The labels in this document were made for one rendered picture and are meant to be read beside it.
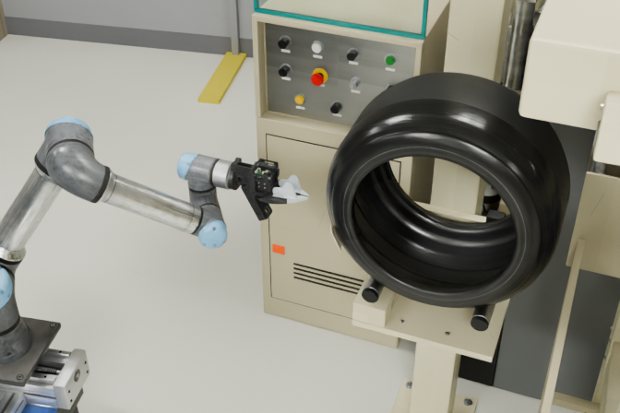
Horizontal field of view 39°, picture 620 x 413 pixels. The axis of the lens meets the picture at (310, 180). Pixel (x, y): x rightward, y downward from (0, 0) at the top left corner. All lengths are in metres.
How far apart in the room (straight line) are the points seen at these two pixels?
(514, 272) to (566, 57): 0.71
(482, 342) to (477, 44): 0.75
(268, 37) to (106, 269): 1.40
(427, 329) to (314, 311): 1.13
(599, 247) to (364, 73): 0.91
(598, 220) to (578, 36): 0.89
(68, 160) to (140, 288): 1.58
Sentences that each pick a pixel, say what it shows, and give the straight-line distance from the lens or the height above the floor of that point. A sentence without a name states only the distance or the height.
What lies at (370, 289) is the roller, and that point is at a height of 0.92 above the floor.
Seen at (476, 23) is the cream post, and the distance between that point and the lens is 2.17.
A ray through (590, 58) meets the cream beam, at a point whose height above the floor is 1.77.
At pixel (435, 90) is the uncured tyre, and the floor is 1.44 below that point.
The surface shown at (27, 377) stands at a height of 0.71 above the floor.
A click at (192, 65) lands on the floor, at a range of 5.24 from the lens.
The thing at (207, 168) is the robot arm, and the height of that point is 1.12.
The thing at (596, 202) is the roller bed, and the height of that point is 1.12.
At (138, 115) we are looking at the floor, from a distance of 4.79.
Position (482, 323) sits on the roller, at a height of 0.91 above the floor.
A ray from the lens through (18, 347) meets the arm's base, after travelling 2.42.
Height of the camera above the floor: 2.40
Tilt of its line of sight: 35 degrees down
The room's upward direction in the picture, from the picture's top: straight up
